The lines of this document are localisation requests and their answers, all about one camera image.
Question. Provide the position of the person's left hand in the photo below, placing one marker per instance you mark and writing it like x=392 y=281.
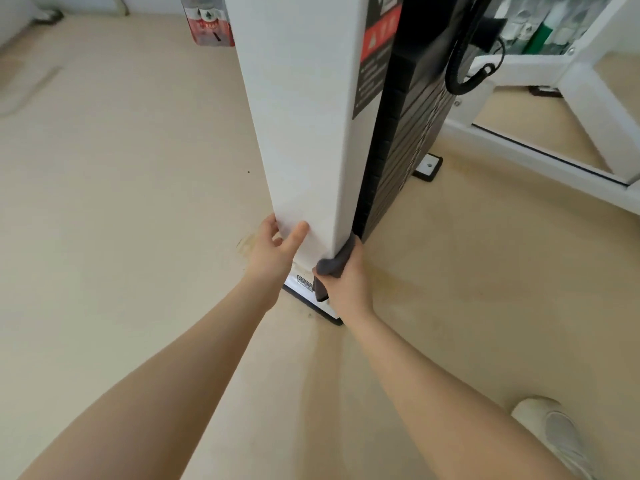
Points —
x=270 y=269

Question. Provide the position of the person's right hand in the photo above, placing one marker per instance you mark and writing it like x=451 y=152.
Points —
x=350 y=294

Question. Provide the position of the dark grey cleaning cloth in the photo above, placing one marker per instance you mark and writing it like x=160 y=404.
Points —
x=332 y=264

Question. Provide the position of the white gym machine frame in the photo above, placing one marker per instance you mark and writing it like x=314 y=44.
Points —
x=300 y=94

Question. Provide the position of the person's left forearm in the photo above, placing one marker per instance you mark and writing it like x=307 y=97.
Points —
x=150 y=404

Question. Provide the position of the person's right forearm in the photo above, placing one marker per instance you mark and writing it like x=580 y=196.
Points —
x=450 y=419

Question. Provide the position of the red triangle warning label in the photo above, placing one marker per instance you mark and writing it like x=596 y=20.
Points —
x=372 y=69

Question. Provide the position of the white sneaker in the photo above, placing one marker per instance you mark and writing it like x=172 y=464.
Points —
x=550 y=434

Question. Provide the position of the stack of water bottle packs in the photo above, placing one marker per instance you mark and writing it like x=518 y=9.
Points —
x=207 y=24

